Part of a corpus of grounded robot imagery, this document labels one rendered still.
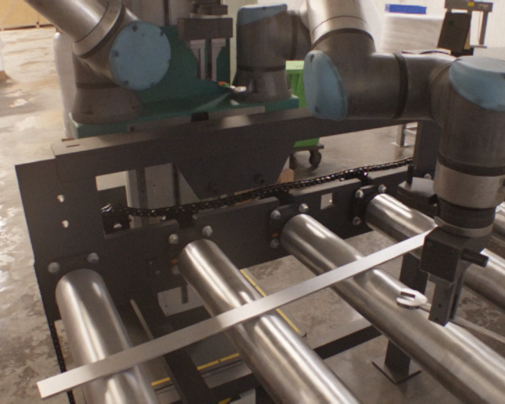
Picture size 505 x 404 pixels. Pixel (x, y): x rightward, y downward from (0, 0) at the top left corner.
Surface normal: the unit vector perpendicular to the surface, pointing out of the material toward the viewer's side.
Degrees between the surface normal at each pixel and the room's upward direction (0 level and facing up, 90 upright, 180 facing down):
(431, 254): 90
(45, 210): 90
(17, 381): 0
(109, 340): 8
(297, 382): 31
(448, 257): 90
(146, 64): 93
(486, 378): 42
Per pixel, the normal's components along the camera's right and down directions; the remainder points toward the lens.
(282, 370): -0.50, -0.61
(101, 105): 0.15, 0.10
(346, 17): 0.11, -0.35
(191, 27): 0.49, 0.38
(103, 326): 0.22, -0.92
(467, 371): -0.69, -0.38
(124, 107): 0.70, -0.02
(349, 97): 0.11, 0.57
